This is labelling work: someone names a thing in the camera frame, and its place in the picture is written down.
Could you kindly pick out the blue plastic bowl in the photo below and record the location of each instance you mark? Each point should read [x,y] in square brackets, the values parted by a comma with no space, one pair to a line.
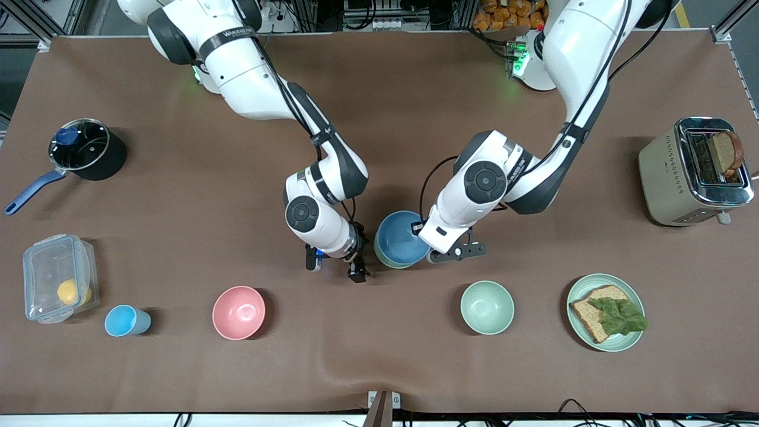
[397,243]

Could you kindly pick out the white power strip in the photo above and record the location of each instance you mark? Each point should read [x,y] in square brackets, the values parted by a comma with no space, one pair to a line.
[278,18]

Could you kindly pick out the yellow lemon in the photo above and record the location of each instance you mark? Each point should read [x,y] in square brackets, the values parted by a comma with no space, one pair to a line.
[68,292]

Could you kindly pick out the metal table edge bracket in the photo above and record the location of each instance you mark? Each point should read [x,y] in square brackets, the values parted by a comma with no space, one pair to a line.
[383,406]

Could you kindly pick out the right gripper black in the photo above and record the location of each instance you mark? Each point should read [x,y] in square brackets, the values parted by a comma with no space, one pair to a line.
[357,259]

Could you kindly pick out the pink plastic bowl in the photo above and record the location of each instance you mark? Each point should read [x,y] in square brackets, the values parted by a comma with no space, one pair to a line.
[238,312]

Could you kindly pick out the green plate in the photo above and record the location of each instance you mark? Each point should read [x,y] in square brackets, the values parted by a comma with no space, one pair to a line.
[619,343]

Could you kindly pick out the green lettuce leaf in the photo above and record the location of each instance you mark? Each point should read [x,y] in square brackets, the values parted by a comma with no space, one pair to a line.
[619,317]

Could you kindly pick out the beige metal toaster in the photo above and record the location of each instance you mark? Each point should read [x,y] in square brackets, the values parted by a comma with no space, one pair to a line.
[664,178]

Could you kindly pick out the aluminium frame post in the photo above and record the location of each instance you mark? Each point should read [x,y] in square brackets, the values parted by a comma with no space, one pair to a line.
[732,21]
[41,24]

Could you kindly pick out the white electronics box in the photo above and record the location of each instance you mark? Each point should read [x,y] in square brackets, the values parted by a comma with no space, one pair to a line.
[385,15]

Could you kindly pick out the blue plastic cup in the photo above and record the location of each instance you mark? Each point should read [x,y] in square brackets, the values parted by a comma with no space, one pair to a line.
[121,320]

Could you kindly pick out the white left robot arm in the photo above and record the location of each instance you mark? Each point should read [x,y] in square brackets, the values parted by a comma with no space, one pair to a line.
[581,53]

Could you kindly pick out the glass lid blue knob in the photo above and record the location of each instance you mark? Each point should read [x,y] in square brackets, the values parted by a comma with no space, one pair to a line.
[89,148]

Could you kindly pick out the bag of orange snacks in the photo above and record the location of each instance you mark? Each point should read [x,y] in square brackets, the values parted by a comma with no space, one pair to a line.
[504,15]

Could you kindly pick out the toast slice in toaster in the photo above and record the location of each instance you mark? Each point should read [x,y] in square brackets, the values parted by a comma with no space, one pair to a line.
[723,151]

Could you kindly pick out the clear plastic food container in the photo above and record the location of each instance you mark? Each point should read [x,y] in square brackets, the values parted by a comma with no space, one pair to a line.
[44,267]

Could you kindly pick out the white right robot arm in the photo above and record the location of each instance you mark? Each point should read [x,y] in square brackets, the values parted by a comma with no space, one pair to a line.
[243,71]

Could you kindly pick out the brown table cloth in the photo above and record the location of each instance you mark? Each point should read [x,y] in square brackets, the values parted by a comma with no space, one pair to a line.
[178,367]

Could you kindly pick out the brown bread slice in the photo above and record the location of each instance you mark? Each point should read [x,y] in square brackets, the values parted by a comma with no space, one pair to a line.
[584,311]

